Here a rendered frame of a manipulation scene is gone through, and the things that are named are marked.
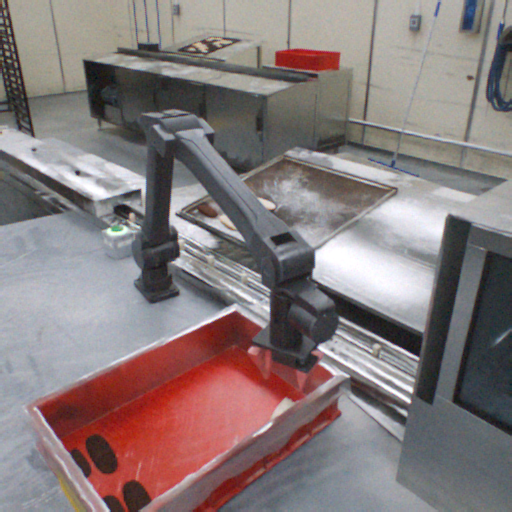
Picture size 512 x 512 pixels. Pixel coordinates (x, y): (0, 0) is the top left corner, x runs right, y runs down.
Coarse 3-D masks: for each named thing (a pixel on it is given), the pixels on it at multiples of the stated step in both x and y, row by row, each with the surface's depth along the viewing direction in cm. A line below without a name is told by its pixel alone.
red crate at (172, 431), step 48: (192, 384) 106; (240, 384) 106; (288, 384) 106; (96, 432) 94; (144, 432) 94; (192, 432) 94; (240, 432) 94; (96, 480) 85; (144, 480) 85; (240, 480) 82
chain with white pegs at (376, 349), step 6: (132, 216) 172; (180, 240) 155; (180, 246) 155; (210, 258) 145; (210, 264) 146; (222, 270) 145; (246, 276) 136; (246, 282) 137; (372, 348) 110; (378, 348) 109; (372, 354) 110; (378, 354) 110; (384, 360) 110
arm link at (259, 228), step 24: (168, 144) 97; (192, 144) 96; (192, 168) 96; (216, 168) 92; (216, 192) 91; (240, 192) 88; (240, 216) 86; (264, 216) 85; (264, 240) 81; (288, 240) 84; (288, 264) 79; (312, 264) 82
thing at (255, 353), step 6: (252, 348) 92; (258, 348) 92; (252, 354) 91; (258, 354) 91; (270, 354) 95; (258, 360) 91; (270, 360) 95; (258, 366) 93; (264, 366) 94; (270, 366) 96; (264, 372) 94; (264, 378) 95
